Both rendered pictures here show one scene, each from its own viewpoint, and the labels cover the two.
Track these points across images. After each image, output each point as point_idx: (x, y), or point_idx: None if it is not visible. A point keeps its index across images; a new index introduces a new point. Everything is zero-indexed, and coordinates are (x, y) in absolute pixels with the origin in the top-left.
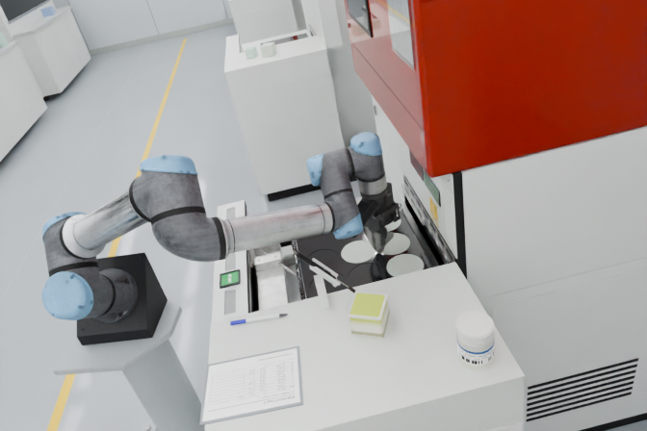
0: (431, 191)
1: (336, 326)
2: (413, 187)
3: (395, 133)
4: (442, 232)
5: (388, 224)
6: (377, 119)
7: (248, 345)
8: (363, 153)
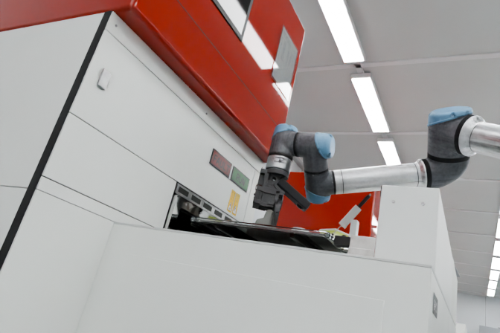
0: (239, 183)
1: None
2: (199, 191)
3: (179, 129)
4: (239, 216)
5: (263, 210)
6: (101, 97)
7: None
8: (293, 140)
